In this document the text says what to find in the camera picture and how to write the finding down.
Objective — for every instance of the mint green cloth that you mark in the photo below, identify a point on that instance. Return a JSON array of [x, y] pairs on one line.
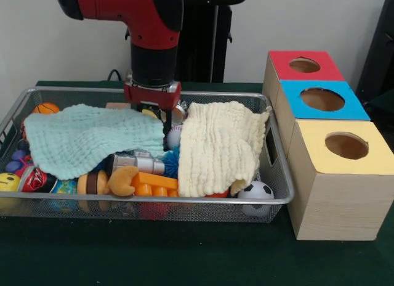
[[92, 138]]

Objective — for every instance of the orange plastic toy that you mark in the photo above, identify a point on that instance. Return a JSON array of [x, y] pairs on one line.
[[154, 180]]

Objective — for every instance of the round silver tin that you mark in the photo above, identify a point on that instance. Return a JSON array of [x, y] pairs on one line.
[[178, 113]]

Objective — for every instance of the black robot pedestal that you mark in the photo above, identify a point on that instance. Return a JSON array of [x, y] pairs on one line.
[[203, 45]]

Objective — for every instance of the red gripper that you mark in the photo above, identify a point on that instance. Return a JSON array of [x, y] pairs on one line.
[[154, 95]]

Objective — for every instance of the cream yellow cloth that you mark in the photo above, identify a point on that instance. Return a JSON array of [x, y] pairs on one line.
[[215, 150]]

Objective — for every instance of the small white baseball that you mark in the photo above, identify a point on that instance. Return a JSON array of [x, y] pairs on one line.
[[174, 137]]

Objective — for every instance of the small orange basketball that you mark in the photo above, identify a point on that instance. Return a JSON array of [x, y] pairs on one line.
[[46, 107]]

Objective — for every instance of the yellow smiley ball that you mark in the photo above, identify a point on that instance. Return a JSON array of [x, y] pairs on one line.
[[8, 182]]

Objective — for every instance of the silver toy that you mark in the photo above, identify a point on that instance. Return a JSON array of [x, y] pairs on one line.
[[135, 163]]

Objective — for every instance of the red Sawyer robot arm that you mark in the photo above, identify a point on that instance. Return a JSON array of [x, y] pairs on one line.
[[148, 21]]

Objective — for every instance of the brown plush toy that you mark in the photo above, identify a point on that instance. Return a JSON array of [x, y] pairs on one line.
[[123, 181]]

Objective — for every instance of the wooden box with three holes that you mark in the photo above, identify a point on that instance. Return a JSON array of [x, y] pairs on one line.
[[332, 200]]

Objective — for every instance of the clear mesh bin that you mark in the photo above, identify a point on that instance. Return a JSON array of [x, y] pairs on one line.
[[154, 209]]

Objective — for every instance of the small soccer ball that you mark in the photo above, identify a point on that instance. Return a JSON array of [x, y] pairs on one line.
[[255, 190]]

